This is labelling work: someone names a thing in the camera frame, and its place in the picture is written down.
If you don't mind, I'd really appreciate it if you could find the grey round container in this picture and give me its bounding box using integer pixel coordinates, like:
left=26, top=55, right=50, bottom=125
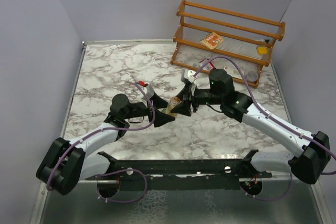
left=246, top=71, right=259, bottom=83

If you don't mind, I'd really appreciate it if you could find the clear pill bottle gold lid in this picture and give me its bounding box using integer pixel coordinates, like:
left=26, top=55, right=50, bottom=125
left=166, top=97, right=181, bottom=118

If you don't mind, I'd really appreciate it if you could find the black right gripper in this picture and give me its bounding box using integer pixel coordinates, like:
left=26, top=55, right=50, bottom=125
left=171, top=83, right=223, bottom=116

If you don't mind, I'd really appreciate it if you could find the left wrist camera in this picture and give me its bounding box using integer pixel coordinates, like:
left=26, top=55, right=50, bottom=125
left=139, top=81, right=154, bottom=108

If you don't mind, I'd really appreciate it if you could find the red white medicine packet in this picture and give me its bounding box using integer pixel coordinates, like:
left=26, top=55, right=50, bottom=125
left=198, top=59, right=215, bottom=71

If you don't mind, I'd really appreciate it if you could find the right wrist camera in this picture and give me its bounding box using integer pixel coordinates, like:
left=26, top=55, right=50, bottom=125
left=181, top=69, right=196, bottom=84

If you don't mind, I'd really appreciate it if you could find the orange snack packet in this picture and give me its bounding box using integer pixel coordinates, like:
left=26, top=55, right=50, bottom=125
left=200, top=32, right=224, bottom=50

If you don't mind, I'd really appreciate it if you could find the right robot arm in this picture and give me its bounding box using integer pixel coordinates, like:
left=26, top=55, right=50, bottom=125
left=172, top=69, right=331, bottom=184

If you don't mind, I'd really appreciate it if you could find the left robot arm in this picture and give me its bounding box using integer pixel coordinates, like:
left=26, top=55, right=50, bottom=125
left=36, top=94, right=175, bottom=195

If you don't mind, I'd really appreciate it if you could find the yellow lid container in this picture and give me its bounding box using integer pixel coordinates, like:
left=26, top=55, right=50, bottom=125
left=256, top=46, right=268, bottom=56

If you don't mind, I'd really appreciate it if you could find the white green medicine box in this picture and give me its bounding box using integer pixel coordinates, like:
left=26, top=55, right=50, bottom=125
left=223, top=66, right=242, bottom=79

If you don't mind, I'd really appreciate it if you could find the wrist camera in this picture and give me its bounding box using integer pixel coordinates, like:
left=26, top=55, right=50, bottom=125
left=181, top=69, right=196, bottom=84
left=139, top=81, right=154, bottom=108

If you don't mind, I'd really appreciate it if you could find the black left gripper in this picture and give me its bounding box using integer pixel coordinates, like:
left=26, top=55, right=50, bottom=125
left=124, top=92, right=176, bottom=126

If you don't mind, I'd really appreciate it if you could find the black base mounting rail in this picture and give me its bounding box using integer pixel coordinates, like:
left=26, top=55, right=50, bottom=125
left=90, top=150, right=272, bottom=197

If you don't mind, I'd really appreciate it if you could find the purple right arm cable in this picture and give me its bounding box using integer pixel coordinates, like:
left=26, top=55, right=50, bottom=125
left=193, top=56, right=336, bottom=200

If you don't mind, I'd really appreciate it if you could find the wooden shelf rack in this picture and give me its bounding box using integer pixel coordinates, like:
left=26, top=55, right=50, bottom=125
left=170, top=0, right=286, bottom=88

